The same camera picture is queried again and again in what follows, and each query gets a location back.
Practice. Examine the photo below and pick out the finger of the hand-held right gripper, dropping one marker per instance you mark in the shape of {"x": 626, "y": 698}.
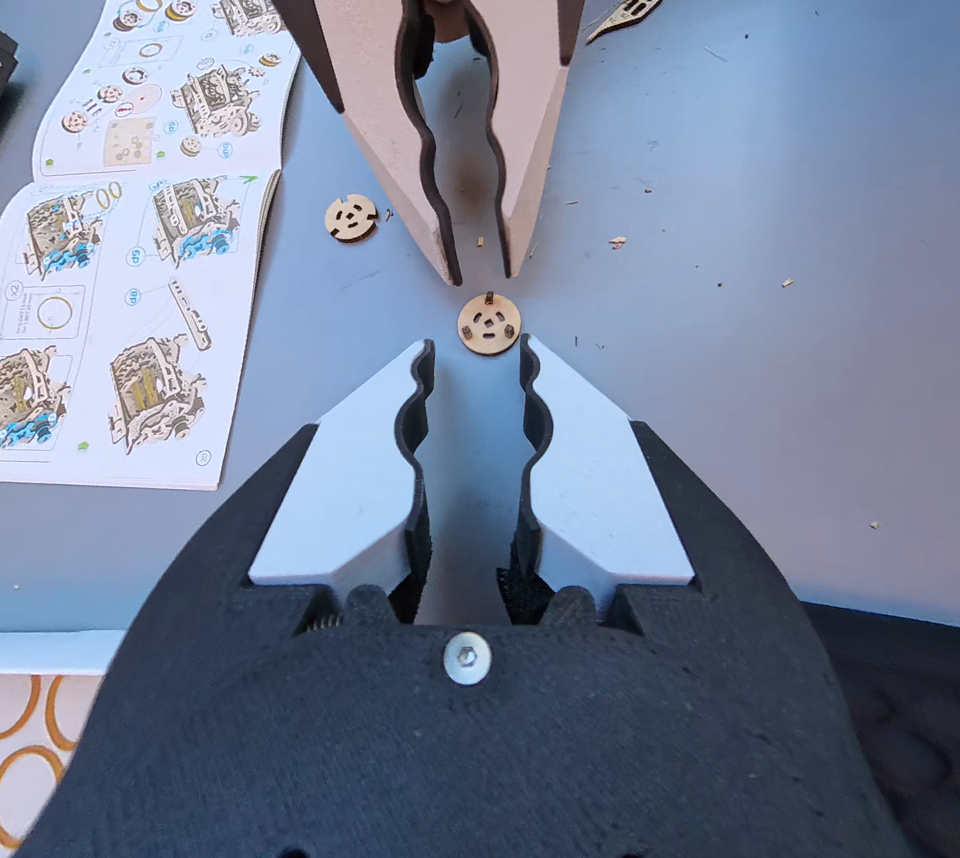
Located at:
{"x": 525, "y": 48}
{"x": 360, "y": 85}

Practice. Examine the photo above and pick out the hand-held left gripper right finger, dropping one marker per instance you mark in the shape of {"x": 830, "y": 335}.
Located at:
{"x": 600, "y": 498}

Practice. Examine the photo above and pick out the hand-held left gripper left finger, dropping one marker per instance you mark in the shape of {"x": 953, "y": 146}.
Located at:
{"x": 337, "y": 498}

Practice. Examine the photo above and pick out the wooden wheel disc with pegs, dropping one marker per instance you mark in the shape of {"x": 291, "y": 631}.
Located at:
{"x": 488, "y": 333}

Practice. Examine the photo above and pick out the grey desk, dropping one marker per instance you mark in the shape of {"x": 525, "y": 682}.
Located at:
{"x": 750, "y": 348}

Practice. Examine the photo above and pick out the ladder-shaped wooden scrap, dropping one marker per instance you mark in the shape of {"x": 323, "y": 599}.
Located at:
{"x": 630, "y": 10}

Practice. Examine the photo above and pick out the loose wooden slotted disc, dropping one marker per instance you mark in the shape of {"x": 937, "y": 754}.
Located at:
{"x": 351, "y": 219}

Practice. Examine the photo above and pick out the scattered small wood chips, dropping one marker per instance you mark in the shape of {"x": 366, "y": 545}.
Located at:
{"x": 618, "y": 242}

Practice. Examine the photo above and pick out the open assembly instruction booklet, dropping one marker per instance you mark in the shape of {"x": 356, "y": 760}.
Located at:
{"x": 150, "y": 235}

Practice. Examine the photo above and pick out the black model kit box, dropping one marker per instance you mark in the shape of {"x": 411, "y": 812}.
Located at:
{"x": 6, "y": 63}

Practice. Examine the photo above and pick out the white cardboard box tray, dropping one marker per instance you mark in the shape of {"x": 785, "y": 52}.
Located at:
{"x": 45, "y": 655}

